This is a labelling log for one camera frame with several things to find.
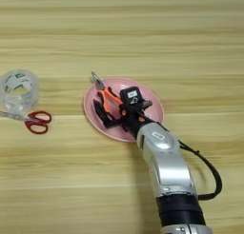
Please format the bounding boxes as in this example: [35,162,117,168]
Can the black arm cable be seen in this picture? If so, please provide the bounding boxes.
[158,122,223,202]

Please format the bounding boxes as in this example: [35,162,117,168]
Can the red handled scissors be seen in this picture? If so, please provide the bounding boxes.
[0,109,52,135]

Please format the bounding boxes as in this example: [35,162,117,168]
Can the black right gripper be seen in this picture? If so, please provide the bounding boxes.
[91,99,153,136]

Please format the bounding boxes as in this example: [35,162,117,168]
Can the orange black needle-nose pliers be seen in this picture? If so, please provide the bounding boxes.
[91,70,125,116]

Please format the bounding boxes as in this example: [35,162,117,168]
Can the black box with white label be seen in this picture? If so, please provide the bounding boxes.
[119,86,145,109]

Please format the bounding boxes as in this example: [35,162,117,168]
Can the clear tape roll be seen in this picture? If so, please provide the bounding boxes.
[0,68,41,114]

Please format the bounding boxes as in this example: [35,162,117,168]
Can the pink round plate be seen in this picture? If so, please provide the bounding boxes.
[83,77,165,144]

